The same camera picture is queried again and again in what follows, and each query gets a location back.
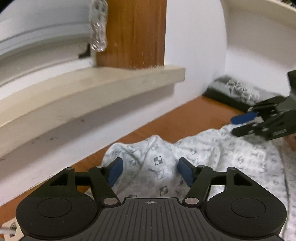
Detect white window blinds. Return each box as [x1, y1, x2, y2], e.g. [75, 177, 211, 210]
[0, 0, 98, 93]

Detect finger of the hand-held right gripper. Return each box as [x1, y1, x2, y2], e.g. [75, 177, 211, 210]
[231, 96, 286, 126]
[232, 115, 278, 140]

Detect grey printed t-shirt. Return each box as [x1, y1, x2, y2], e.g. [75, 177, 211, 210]
[208, 75, 282, 105]

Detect cream window sill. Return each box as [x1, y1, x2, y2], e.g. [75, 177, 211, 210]
[0, 66, 186, 158]

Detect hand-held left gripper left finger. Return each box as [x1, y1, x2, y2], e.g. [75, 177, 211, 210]
[50, 157, 124, 207]

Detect black folded garment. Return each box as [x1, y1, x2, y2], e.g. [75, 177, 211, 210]
[202, 87, 253, 113]

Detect wooden window frame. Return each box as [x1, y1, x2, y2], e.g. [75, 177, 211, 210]
[96, 0, 167, 70]

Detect white patterned shirt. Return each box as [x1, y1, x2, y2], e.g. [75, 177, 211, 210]
[84, 124, 296, 241]

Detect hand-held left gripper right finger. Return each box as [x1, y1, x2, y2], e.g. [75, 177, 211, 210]
[178, 157, 254, 207]

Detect clear bead chain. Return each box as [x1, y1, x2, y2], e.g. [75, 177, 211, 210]
[89, 0, 108, 52]

